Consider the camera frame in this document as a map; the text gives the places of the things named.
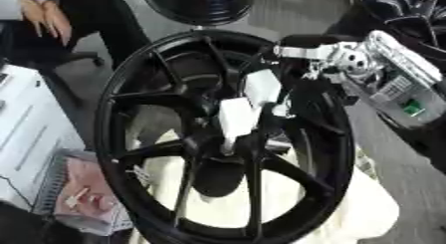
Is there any black spoked wheel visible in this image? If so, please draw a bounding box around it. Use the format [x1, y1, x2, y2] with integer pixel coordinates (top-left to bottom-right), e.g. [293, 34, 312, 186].
[346, 0, 446, 62]
[92, 29, 357, 244]

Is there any white cloth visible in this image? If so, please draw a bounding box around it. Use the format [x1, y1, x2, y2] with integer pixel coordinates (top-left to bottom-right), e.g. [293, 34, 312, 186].
[121, 127, 403, 244]

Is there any person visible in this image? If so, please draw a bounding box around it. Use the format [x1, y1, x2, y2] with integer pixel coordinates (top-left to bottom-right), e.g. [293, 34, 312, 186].
[0, 0, 153, 71]

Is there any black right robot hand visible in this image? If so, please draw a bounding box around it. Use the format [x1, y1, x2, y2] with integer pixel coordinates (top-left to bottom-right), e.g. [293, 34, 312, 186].
[270, 34, 366, 123]

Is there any black round drum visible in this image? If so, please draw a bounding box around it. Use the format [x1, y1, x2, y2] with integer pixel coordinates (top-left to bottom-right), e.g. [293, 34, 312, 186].
[139, 0, 257, 27]

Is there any white machine case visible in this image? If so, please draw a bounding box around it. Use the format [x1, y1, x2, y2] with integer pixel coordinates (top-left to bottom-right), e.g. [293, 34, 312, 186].
[0, 64, 88, 211]

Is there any person's hand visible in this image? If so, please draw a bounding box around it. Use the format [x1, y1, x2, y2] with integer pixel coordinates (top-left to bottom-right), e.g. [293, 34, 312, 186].
[17, 0, 49, 38]
[40, 0, 76, 47]

